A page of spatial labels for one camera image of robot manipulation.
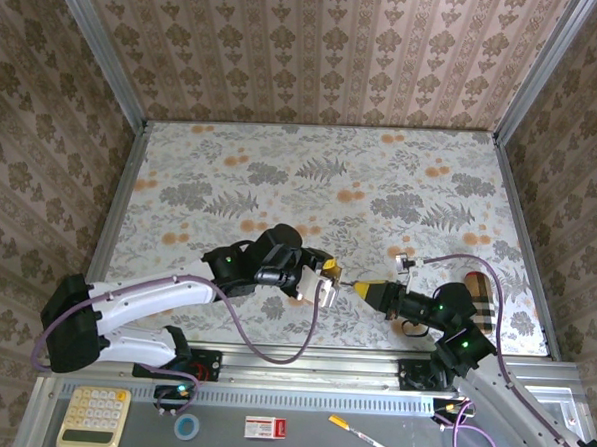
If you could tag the aluminium mounting rail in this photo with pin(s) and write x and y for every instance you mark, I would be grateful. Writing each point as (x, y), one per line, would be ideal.
(311, 372)

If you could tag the blue tape roll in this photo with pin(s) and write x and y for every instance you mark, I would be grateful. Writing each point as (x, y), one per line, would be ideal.
(176, 426)

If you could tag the brass padlock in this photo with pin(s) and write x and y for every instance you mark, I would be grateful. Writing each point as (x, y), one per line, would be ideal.
(335, 276)

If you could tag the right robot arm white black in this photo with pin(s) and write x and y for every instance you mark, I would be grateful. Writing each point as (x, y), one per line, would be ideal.
(500, 389)

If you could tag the white yellow marker pen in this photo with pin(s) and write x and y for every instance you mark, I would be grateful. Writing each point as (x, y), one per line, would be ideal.
(360, 435)

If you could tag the red white small box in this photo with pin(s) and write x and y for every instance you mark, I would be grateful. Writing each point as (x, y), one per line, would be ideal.
(263, 427)

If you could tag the aluminium corner post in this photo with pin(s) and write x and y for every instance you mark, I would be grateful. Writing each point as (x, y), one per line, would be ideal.
(99, 53)
(542, 71)

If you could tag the aluminium table edge rail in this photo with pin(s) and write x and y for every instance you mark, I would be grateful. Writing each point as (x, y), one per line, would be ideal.
(122, 189)
(520, 220)

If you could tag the beige checked fabric pouch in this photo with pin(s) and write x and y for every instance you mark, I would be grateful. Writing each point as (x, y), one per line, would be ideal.
(482, 298)

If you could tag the cream calculator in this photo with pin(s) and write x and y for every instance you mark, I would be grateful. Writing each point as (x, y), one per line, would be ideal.
(93, 413)

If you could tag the black controller board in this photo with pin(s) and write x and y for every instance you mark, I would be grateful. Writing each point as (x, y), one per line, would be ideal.
(444, 406)
(169, 392)

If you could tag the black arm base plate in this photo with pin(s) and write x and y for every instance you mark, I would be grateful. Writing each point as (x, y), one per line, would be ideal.
(211, 364)
(411, 374)

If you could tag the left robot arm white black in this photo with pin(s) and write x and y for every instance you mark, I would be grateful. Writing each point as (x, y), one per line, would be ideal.
(149, 296)

